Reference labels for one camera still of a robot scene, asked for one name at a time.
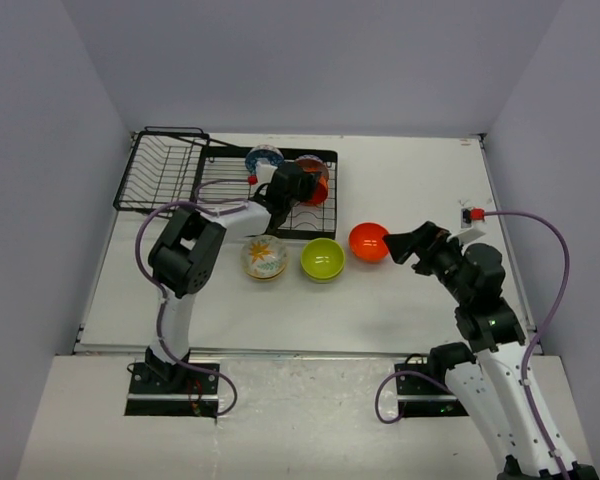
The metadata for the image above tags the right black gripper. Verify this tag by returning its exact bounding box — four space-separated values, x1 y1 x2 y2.
383 220 472 304

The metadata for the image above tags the white floral bowl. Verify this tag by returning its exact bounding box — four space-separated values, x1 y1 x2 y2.
240 235 289 271

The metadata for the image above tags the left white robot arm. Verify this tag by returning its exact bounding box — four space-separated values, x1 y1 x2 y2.
135 162 322 393

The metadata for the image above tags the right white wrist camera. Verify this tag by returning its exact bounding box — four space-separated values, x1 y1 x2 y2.
447 207 486 246

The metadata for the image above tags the yellow teal patterned bowl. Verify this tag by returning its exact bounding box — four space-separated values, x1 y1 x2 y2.
244 262 287 281

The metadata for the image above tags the black wire dish rack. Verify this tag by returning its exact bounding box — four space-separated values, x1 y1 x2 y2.
113 126 338 240

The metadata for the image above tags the blue patterned bowl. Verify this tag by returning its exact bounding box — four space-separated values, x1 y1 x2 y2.
244 144 285 175

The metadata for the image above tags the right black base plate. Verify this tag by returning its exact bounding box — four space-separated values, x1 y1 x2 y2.
395 374 468 419

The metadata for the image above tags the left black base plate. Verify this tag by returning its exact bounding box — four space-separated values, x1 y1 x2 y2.
124 362 220 418

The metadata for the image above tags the red patterned bowl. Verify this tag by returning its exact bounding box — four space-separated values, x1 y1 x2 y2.
295 155 329 178

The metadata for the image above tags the orange bowl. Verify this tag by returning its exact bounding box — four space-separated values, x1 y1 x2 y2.
348 222 389 263
303 176 329 206

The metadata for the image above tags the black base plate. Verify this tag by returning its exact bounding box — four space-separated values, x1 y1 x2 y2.
124 362 220 418
395 374 468 419

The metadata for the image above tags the green bowl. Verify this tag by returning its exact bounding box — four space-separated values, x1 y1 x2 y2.
303 268 344 284
300 238 346 270

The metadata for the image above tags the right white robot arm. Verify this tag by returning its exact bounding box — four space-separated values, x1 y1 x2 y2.
383 221 598 479

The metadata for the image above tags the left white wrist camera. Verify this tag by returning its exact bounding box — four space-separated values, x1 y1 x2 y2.
247 163 277 188

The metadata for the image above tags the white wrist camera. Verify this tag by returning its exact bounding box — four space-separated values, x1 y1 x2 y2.
247 163 277 188
447 207 486 246

